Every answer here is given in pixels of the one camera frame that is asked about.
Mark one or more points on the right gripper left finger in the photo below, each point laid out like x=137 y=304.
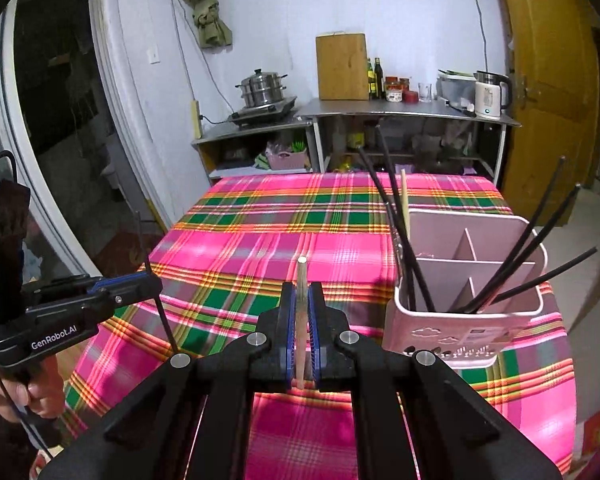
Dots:
x=265 y=357

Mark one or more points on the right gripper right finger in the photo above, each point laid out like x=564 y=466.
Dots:
x=332 y=343

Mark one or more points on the cream white chopstick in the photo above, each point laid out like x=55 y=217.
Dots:
x=404 y=204
x=301 y=322

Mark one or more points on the black chopstick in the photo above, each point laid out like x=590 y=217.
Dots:
x=503 y=272
x=417 y=271
x=531 y=246
x=155 y=284
x=546 y=276
x=392 y=199

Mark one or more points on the metal kitchen counter shelf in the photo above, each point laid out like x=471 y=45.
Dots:
x=429 y=137

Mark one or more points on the left hand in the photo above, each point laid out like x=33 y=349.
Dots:
x=44 y=394

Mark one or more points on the pink plaid tablecloth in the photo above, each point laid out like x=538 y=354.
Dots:
x=225 y=262

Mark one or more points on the pink plastic utensil basket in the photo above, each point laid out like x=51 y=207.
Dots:
x=458 y=254

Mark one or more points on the pink storage basket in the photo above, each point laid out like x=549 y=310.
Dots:
x=284 y=160

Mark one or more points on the low metal side shelf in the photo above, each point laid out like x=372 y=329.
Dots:
x=228 y=151

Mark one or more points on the black induction cooker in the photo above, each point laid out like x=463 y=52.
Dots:
x=263 y=114

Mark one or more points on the stainless steel steamer pot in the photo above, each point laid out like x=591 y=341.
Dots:
x=262 y=88

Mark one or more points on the red lidded jar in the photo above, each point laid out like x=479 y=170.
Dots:
x=398 y=89

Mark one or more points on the dark oil bottle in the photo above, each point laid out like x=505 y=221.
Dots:
x=379 y=76

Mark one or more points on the wooden cutting board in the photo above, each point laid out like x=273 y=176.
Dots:
x=341 y=62

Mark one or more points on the grey plastic container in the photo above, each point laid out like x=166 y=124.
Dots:
x=456 y=87

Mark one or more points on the white electric kettle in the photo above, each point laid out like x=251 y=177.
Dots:
x=493 y=94

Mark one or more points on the green hanging cloth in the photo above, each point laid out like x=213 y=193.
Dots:
x=212 y=31

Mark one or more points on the yellow wooden door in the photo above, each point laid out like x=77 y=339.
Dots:
x=556 y=83

